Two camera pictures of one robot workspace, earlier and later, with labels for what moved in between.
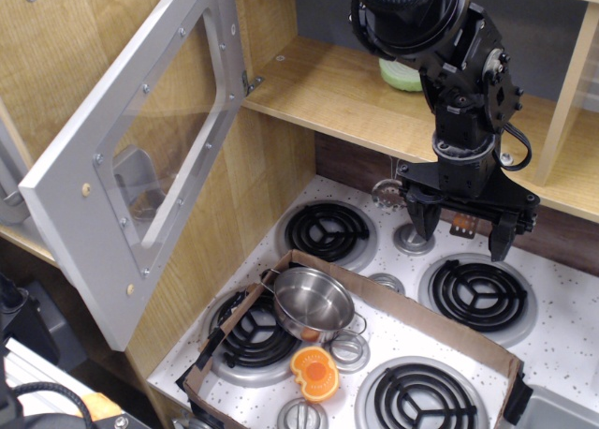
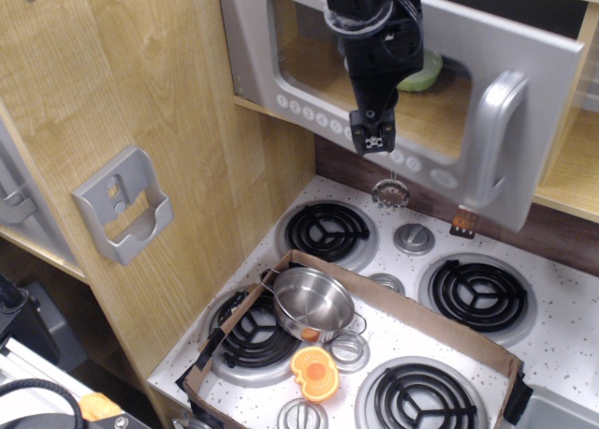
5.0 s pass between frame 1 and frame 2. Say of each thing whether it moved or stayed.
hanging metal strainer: stayed
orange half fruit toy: stayed
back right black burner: stayed
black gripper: moved
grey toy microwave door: moved
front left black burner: stayed
